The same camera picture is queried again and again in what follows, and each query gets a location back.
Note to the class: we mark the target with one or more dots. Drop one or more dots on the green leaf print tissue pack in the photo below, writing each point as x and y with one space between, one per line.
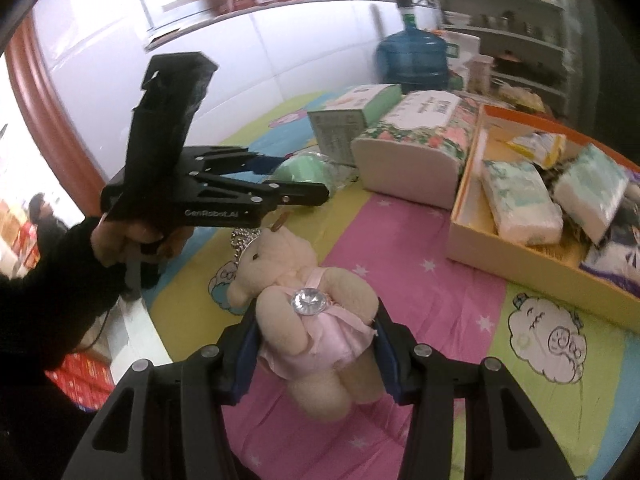
520 205

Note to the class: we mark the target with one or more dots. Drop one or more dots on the yellow plastic bag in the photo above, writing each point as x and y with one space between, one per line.
522 97

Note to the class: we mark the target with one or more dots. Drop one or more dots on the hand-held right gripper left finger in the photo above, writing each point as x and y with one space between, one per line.
245 357

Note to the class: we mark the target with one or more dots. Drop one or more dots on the brown wooden door frame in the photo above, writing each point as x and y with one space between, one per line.
45 125

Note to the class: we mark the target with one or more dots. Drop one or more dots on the cartoon printed tablecloth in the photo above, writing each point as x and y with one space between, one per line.
440 270

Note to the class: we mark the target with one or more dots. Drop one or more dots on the teal print tissue pack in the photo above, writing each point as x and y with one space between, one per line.
592 185

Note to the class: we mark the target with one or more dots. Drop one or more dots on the person's left forearm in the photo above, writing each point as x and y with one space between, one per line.
45 310

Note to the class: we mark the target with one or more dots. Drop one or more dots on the red patterned box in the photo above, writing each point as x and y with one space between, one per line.
82 380

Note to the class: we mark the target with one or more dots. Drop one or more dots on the green sponge ball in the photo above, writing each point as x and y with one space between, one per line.
305 170

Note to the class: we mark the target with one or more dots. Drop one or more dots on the black water pump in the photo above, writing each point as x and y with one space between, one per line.
406 7

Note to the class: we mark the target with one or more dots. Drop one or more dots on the beige plastic jar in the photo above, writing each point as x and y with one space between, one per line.
480 74

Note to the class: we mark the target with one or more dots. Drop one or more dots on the purple printed tissue pack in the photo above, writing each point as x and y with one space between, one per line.
620 240

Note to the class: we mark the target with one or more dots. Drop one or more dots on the green and white carton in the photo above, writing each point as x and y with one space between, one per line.
335 130

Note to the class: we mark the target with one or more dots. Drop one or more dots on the blue water jug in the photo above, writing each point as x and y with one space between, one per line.
412 60

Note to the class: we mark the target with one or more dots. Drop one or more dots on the person's dark clothing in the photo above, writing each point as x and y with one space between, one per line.
40 435

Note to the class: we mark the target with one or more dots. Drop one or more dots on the floral wet wipes pack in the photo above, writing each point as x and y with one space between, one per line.
415 125

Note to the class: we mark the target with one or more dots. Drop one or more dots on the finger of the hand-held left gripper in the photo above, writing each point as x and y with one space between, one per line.
300 194
225 161

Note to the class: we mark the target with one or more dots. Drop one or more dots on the grey shelf rack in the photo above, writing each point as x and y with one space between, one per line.
500 35

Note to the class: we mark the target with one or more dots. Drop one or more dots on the person's left hand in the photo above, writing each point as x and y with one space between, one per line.
120 240

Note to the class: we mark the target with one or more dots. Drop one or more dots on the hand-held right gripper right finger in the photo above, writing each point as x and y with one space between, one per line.
387 357

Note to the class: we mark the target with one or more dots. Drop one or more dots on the cream plush bear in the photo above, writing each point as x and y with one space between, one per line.
300 330

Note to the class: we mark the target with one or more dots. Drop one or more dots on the yellow edged plastic packet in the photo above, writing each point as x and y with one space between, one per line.
540 147

